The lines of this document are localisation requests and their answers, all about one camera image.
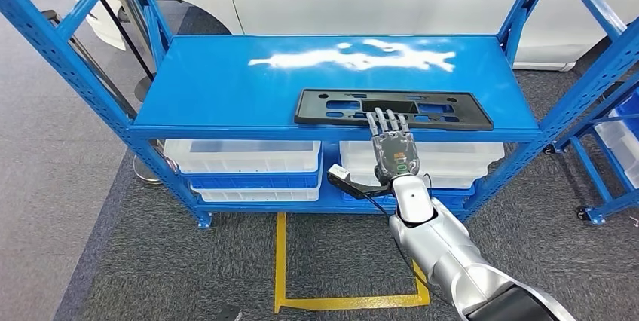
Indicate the black plastic plate frame part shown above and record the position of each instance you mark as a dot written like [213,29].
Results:
[309,111]

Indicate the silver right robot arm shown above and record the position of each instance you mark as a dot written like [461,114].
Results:
[449,254]

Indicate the blue metal shelf rack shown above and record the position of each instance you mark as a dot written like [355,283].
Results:
[209,79]

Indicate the blue plastic bin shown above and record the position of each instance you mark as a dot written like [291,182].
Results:
[630,109]
[249,181]
[457,198]

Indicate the translucent white plastic bin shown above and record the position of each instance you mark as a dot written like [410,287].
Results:
[239,156]
[616,144]
[449,181]
[254,195]
[459,156]

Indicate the yellow floor tape square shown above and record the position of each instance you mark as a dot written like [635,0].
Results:
[281,259]

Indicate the white car red stripe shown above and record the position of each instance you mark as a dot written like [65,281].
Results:
[349,4]

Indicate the black flat robot foot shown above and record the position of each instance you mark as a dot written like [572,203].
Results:
[227,314]

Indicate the blue wheeled metal rack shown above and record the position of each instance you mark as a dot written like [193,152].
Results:
[589,175]

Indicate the black tripod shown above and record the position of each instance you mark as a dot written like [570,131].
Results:
[51,15]

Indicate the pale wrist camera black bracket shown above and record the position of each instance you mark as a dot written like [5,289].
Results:
[349,181]

